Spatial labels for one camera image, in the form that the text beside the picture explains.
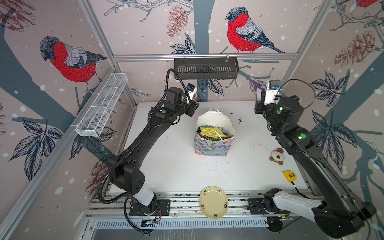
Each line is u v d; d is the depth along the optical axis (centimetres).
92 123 71
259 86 64
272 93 50
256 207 71
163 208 73
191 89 66
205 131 80
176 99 59
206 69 105
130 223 68
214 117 83
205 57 98
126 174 42
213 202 75
